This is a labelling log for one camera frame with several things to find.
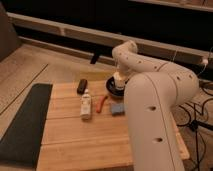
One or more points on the white ceramic cup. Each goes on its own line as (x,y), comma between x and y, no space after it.
(119,80)

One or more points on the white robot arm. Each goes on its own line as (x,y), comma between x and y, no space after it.
(149,95)

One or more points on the dark ceramic bowl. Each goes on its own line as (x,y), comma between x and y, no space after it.
(111,88)

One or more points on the orange carrot toy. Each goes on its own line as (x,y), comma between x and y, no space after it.
(100,103)

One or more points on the black rectangular box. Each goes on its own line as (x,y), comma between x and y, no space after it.
(82,86)

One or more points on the white plastic bottle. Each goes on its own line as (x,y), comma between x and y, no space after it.
(86,102)

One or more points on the blue sponge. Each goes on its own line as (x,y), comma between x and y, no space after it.
(117,109)

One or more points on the black floor mat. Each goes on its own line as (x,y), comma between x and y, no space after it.
(21,143)

